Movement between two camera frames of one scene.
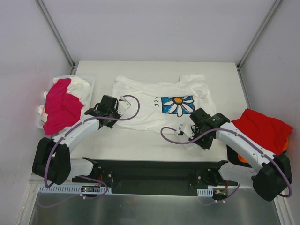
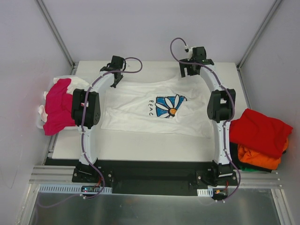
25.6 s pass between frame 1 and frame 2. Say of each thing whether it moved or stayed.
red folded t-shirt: stayed
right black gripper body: moved
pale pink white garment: stayed
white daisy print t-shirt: moved
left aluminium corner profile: stayed
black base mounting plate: stayed
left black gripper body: moved
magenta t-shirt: stayed
